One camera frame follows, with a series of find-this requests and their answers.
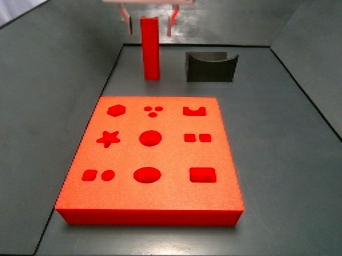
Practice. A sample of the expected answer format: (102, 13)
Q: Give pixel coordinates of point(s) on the red shape sorter board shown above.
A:
(153, 166)

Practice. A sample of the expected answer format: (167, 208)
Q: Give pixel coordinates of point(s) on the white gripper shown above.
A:
(126, 15)

